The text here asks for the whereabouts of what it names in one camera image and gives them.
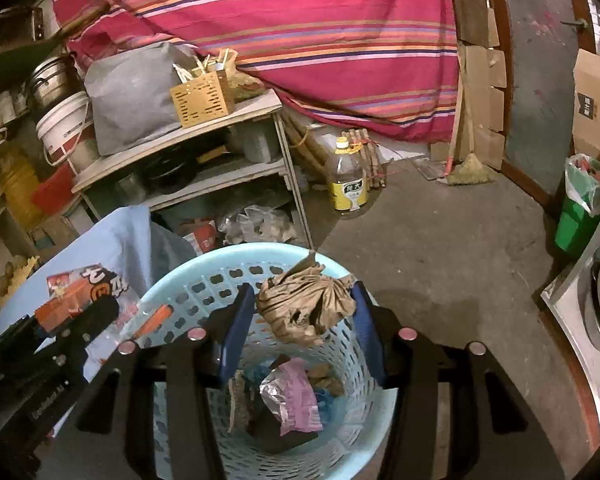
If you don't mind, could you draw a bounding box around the red plastic wrapper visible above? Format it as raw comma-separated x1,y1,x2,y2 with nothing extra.
33,263,174,380

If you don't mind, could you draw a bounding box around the pink snack wrapper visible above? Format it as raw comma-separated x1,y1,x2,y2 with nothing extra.
259,358,323,437

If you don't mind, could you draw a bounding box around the brown paper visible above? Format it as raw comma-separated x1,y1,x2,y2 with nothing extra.
256,252,356,347

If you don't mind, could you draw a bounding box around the patterned snack bag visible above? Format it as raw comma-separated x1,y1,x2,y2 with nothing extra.
227,370,250,434

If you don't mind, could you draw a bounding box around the green trash bin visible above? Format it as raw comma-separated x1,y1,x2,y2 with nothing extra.
554,154,600,259

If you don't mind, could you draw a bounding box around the yellow egg tray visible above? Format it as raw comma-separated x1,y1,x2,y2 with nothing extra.
0,255,38,308

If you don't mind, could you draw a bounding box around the cardboard box under basket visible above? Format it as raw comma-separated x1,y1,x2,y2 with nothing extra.
29,216,79,259

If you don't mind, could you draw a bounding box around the blue table cloth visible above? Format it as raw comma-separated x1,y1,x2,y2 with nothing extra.
0,204,202,441

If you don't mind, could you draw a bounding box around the red woven basket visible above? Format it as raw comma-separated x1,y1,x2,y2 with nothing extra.
31,162,74,216

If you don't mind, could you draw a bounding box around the light blue laundry basket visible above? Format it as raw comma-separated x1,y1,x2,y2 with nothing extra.
122,243,396,479

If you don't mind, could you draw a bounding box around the cooking oil jug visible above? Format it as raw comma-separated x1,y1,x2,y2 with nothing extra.
0,127,44,232

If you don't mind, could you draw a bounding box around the white plastic bucket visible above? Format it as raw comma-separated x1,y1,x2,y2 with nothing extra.
36,91,99,176

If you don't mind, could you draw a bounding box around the grey low shelf cabinet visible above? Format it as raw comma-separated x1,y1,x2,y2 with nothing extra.
72,90,314,248

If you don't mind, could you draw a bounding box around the straw broom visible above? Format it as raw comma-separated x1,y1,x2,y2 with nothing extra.
445,73,493,186

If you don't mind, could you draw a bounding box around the oil bottle on floor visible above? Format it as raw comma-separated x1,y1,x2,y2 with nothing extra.
325,136,368,214

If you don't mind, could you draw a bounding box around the steel cooking pot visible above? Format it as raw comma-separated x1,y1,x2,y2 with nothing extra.
26,54,84,113

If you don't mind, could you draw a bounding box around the yellow chopstick holder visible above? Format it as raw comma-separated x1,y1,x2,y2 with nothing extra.
170,49,235,128

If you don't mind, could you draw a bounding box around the cardboard box right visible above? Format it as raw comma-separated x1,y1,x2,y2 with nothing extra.
572,49,600,161

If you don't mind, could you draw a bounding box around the striped red curtain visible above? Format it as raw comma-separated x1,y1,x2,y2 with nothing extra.
52,0,458,143

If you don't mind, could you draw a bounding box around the dark wooden door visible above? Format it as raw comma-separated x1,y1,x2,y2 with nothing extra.
490,0,595,211

